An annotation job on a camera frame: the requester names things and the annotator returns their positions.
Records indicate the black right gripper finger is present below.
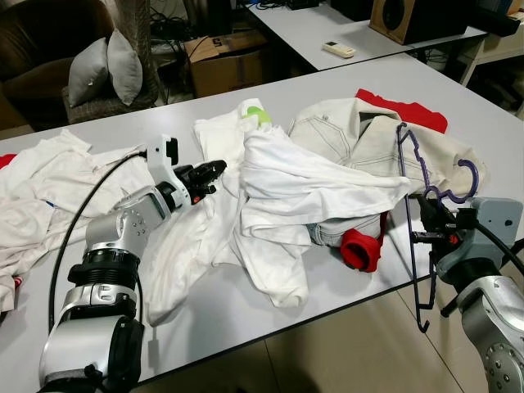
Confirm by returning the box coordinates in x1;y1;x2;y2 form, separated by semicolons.
418;192;448;227

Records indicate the purple clothes hanger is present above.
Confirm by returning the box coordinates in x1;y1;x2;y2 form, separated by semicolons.
395;123;481;332

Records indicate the white T-shirt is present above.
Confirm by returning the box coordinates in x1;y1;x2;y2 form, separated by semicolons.
232;127;414;310

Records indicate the white garment with green tag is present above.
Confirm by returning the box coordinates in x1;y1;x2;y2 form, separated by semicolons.
141;98;275;328

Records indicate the red sweater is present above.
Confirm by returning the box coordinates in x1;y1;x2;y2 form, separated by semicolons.
340;88;449;273

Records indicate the open cardboard box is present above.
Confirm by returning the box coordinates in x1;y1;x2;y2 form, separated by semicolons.
184;31;268;99

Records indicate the beige jacket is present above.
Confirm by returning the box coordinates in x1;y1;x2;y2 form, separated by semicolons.
291;97;486;197

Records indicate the grey checked cloth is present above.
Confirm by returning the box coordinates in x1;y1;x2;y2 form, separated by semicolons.
309;215;387;246

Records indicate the grey pillow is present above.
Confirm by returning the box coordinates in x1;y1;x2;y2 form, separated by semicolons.
67;37;111;109
106;29;145;106

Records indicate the crumpled white shirt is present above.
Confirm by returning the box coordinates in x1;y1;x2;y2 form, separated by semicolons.
0;129;160;316

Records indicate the white remote control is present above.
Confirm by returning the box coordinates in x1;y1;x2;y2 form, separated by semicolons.
322;41;357;60

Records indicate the wooden loudspeaker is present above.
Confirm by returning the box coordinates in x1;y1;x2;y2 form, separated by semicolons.
370;0;484;47

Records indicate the brown sofa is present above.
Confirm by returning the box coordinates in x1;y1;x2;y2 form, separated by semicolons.
0;0;115;124

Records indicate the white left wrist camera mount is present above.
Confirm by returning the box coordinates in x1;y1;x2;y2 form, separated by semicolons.
146;135;191;218

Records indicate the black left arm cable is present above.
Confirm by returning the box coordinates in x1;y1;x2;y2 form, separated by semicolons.
47;149;150;330

